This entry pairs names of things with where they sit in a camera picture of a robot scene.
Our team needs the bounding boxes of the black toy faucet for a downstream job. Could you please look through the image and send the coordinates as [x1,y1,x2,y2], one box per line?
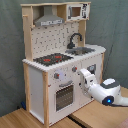
[67,33,83,49]

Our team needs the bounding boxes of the toy microwave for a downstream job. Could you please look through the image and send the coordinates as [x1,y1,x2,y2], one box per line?
[67,4,89,21]

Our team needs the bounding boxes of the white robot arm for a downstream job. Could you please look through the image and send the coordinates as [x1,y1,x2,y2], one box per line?
[80,69,128,107]

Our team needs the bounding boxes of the grey range hood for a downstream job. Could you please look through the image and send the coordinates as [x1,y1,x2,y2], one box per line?
[35,5,64,27]

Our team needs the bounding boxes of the white oven door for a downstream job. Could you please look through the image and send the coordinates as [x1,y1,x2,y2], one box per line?
[48,77,81,126]

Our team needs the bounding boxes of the metal sink basin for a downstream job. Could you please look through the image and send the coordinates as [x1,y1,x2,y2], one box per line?
[65,47,95,55]

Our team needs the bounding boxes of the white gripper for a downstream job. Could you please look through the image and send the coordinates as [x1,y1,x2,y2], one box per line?
[80,69,98,96]

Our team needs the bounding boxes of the black stovetop red burners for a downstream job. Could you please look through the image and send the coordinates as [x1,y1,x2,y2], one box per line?
[34,53,70,66]

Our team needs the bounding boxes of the wooden toy kitchen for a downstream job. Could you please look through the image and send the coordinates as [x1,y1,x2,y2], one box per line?
[22,2,105,128]

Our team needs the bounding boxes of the red stove knob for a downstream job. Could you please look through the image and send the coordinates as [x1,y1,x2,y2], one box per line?
[71,66,79,73]
[54,73,60,79]

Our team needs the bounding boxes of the white dishwasher door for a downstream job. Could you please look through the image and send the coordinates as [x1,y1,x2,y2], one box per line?
[79,54,103,104]

